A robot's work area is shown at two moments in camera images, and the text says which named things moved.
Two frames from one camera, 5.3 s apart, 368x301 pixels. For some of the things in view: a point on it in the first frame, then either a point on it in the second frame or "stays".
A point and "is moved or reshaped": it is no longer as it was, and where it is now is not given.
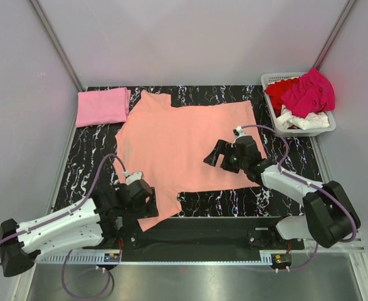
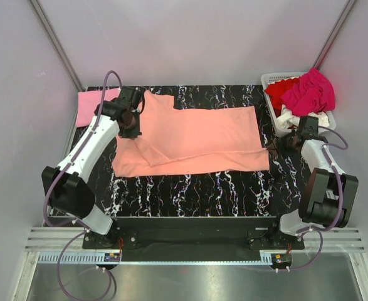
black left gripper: [148, 209] to [133, 133]
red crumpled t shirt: [276, 89] stays
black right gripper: [224, 148] to [293, 134]
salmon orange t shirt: [167, 145] is moved or reshaped
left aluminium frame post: [56, 44] stays
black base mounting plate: [209, 234] stays
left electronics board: [111, 257] stays
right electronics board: [281, 259] stays
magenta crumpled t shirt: [311, 93] stays
